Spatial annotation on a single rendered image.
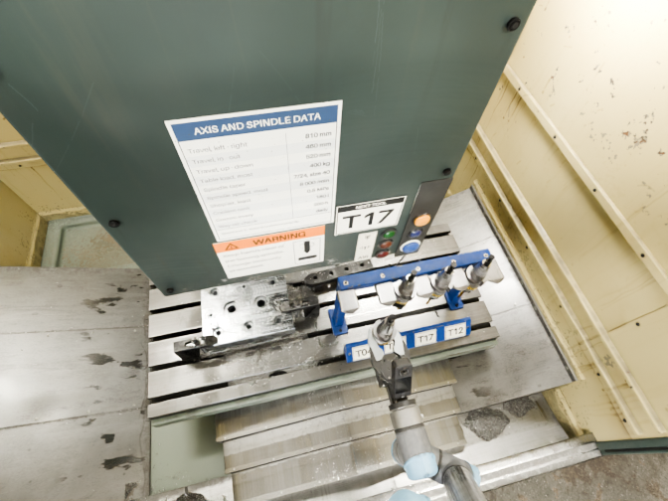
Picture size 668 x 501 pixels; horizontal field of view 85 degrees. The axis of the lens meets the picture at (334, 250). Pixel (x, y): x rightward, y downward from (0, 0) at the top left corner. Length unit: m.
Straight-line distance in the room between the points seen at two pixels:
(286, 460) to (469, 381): 0.73
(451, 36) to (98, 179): 0.35
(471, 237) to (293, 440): 1.09
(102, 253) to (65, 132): 1.70
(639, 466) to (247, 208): 2.55
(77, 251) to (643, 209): 2.19
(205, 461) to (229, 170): 1.30
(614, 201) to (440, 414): 0.89
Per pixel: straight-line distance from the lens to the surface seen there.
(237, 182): 0.43
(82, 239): 2.18
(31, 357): 1.74
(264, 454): 1.45
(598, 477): 2.60
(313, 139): 0.39
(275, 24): 0.32
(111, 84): 0.36
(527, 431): 1.70
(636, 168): 1.23
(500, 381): 1.58
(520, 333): 1.61
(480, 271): 1.10
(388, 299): 1.04
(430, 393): 1.52
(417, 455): 0.98
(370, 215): 0.53
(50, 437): 1.67
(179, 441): 1.62
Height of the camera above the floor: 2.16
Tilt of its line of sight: 60 degrees down
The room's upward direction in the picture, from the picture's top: 5 degrees clockwise
